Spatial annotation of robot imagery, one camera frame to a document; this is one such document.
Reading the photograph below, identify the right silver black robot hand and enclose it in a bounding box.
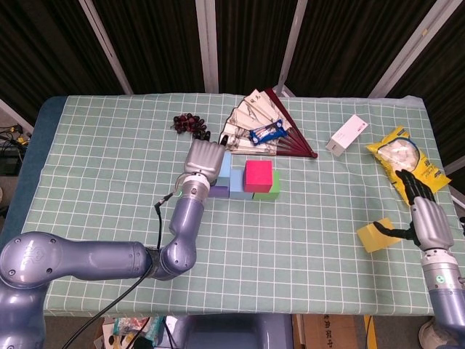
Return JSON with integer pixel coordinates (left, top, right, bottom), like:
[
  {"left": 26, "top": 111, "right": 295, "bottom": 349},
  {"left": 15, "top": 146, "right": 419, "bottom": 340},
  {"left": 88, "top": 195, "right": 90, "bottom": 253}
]
[{"left": 373, "top": 169, "right": 455, "bottom": 252}]

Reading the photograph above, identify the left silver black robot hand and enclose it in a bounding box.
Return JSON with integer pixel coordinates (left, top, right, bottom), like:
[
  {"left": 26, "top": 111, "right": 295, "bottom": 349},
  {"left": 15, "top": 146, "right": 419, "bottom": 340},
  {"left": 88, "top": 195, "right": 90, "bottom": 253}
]
[{"left": 182, "top": 129, "right": 230, "bottom": 184}]

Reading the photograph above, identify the light blue foam cube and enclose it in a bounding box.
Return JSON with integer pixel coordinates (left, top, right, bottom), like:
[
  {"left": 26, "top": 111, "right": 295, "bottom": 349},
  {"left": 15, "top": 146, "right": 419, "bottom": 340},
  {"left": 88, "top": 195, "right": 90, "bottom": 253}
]
[
  {"left": 214, "top": 152, "right": 233, "bottom": 188},
  {"left": 229, "top": 169, "right": 254, "bottom": 200}
]

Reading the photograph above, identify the red foam cube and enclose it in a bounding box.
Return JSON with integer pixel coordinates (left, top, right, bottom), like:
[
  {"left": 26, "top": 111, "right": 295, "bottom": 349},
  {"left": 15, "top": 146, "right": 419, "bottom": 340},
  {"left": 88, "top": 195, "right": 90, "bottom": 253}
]
[{"left": 243, "top": 159, "right": 274, "bottom": 193}]

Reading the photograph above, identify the yellow foam cube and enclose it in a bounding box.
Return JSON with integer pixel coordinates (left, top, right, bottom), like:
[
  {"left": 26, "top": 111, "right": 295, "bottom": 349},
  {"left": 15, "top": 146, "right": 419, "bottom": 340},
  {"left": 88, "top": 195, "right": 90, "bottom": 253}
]
[{"left": 356, "top": 217, "right": 400, "bottom": 254}]

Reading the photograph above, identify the green foam cube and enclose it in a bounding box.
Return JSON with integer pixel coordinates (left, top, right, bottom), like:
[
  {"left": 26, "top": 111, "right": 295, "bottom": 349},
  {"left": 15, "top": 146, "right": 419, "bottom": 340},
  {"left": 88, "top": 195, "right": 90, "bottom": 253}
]
[{"left": 252, "top": 169, "right": 282, "bottom": 202}]

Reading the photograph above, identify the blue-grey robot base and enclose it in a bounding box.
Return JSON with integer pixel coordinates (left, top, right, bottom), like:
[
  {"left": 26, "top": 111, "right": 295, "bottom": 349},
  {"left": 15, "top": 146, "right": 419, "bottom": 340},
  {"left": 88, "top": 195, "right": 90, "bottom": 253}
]
[{"left": 170, "top": 313, "right": 294, "bottom": 349}]

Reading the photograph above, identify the dark red grape bunch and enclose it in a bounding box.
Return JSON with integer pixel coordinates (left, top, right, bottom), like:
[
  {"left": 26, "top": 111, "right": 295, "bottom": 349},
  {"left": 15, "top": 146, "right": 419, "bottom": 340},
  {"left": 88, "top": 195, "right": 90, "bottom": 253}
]
[{"left": 169, "top": 113, "right": 209, "bottom": 141}]

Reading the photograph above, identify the painted paper folding fan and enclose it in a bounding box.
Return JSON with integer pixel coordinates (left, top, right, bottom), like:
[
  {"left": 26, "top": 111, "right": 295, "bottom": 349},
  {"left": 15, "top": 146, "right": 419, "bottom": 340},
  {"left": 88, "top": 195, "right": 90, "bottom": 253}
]
[{"left": 217, "top": 87, "right": 318, "bottom": 159}]

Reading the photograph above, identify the blue snack wrapper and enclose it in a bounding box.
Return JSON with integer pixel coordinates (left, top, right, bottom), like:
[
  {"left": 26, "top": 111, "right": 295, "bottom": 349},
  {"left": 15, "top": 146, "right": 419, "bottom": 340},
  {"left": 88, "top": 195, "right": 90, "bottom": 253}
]
[{"left": 248, "top": 119, "right": 289, "bottom": 146}]

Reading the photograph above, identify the yellow snack bag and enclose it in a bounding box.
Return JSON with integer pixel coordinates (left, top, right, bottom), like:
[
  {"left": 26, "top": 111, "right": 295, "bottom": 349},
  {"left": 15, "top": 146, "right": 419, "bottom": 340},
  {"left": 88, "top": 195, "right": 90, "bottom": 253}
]
[{"left": 365, "top": 125, "right": 452, "bottom": 209}]

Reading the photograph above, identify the white shoe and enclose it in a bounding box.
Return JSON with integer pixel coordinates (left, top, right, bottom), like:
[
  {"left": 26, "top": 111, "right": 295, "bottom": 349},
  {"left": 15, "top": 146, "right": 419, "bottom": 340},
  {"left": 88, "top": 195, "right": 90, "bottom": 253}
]
[{"left": 417, "top": 319, "right": 450, "bottom": 349}]

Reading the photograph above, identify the white cardboard box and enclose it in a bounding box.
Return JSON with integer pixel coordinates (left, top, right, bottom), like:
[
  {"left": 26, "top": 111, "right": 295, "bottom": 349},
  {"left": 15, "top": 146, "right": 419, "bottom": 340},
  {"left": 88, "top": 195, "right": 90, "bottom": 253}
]
[{"left": 325, "top": 114, "right": 369, "bottom": 158}]

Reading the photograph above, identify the dark pleated curtain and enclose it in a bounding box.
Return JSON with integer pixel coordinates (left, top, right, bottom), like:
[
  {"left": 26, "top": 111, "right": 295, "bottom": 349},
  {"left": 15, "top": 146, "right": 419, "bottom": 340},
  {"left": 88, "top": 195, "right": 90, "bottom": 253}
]
[{"left": 0, "top": 0, "right": 465, "bottom": 168}]

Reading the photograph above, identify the green checked tablecloth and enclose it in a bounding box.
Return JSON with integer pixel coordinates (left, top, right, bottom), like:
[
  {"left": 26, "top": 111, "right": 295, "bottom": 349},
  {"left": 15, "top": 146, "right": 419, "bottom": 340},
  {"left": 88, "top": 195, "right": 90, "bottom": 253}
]
[{"left": 1, "top": 94, "right": 464, "bottom": 317}]

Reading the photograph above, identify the brown cardboard box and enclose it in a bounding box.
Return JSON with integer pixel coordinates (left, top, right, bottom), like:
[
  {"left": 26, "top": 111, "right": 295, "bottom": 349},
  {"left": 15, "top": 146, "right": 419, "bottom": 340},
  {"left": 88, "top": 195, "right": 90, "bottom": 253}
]
[{"left": 294, "top": 314, "right": 359, "bottom": 349}]

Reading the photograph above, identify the blue padded table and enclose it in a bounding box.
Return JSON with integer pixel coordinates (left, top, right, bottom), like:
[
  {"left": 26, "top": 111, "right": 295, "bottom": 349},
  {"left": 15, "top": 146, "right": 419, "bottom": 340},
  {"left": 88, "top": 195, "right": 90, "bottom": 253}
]
[{"left": 0, "top": 96, "right": 66, "bottom": 252}]

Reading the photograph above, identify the colourful printed bag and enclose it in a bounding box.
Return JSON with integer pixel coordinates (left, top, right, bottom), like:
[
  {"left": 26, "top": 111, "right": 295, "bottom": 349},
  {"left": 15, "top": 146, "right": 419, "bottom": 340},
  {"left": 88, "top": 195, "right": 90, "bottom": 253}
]
[{"left": 94, "top": 316, "right": 169, "bottom": 349}]

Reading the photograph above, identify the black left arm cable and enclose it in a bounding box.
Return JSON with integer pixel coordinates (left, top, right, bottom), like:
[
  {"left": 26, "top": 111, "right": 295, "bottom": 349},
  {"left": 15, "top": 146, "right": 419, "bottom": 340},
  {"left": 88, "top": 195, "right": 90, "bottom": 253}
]
[{"left": 61, "top": 192, "right": 182, "bottom": 349}]

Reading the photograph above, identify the white metal frame post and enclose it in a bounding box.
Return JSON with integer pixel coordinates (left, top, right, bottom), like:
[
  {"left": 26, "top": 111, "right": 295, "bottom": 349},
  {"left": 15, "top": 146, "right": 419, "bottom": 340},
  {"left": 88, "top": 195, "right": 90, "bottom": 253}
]
[
  {"left": 195, "top": 0, "right": 219, "bottom": 95},
  {"left": 78, "top": 0, "right": 134, "bottom": 96},
  {"left": 368, "top": 0, "right": 456, "bottom": 99},
  {"left": 277, "top": 0, "right": 310, "bottom": 98}
]

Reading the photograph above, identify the yellow and black cable bundle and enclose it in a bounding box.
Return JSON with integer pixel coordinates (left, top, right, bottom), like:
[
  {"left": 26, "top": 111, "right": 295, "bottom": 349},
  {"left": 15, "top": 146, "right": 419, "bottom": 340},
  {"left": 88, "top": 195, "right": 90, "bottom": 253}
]
[{"left": 0, "top": 123, "right": 34, "bottom": 147}]

